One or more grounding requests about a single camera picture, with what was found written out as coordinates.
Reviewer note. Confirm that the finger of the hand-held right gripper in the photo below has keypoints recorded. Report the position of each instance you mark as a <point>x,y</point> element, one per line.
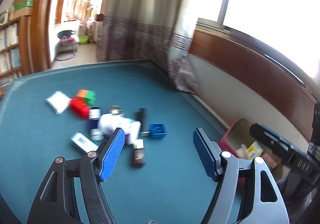
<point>265,136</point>

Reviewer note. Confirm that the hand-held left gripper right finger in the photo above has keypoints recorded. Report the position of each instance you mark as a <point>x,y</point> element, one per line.
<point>205,156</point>

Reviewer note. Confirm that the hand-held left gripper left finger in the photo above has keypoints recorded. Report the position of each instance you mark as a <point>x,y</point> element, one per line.
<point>112,154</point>

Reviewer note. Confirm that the yellow white medicine box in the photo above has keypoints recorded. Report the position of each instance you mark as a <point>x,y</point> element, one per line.
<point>253,151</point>

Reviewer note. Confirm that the red tin box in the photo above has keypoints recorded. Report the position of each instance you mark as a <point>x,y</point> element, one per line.
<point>225,141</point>

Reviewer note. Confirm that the pink green building block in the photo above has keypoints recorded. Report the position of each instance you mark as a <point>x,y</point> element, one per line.
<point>270,161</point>

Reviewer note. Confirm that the brown cosmetic bottle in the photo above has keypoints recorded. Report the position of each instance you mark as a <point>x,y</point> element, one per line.
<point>138,155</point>

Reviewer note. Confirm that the white plastic bag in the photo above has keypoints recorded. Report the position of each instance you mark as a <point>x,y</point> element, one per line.
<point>112,124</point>

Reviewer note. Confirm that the teal patterned small box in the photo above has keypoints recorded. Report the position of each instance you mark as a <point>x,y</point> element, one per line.
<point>82,142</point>

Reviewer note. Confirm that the dark blue labelled bottle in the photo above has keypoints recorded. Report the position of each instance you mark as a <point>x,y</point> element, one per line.
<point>95,114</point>

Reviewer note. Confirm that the black tube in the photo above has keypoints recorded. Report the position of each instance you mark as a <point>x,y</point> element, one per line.
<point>143,119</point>

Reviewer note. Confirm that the blue building block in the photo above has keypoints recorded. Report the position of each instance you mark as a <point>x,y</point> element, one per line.
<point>158,131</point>

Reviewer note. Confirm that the teal cloth-covered desktop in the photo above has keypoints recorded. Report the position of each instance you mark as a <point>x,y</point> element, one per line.
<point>162,84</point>

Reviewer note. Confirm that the black white striped cloth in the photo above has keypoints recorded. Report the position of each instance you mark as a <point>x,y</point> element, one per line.
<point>316,134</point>

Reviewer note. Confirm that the small shiny metal object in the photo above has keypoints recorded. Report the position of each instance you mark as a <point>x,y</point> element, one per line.
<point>116,111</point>

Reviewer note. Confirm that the red building block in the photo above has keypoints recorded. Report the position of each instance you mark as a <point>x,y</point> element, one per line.
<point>80,108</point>

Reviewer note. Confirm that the orange green building block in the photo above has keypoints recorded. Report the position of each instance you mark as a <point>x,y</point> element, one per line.
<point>86,95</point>

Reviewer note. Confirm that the white tube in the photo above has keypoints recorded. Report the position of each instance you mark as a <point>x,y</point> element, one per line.
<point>57,101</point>

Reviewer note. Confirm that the green basin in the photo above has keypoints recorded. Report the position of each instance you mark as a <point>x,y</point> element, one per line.
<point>83,39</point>

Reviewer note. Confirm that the black wok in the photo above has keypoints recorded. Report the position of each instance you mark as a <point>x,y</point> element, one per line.
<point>65,35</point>

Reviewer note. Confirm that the window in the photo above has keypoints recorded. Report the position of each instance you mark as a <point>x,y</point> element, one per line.
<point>270,1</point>

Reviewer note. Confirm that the patterned curtain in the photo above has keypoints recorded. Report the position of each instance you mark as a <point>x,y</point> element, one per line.
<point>145,14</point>

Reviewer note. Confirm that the wooden bookshelf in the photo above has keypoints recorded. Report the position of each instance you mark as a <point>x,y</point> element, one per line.
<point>10,46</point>

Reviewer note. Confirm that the cardboard box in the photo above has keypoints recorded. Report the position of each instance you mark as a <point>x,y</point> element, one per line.
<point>20,14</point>

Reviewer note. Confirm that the green white box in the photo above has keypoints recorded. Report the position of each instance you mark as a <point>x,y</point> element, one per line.
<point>23,5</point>

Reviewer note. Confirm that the brown wooden wall panel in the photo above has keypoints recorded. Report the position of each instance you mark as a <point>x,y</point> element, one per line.
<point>250,64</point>

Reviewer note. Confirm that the wooden door frame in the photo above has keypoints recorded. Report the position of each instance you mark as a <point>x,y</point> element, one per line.
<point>42,26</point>

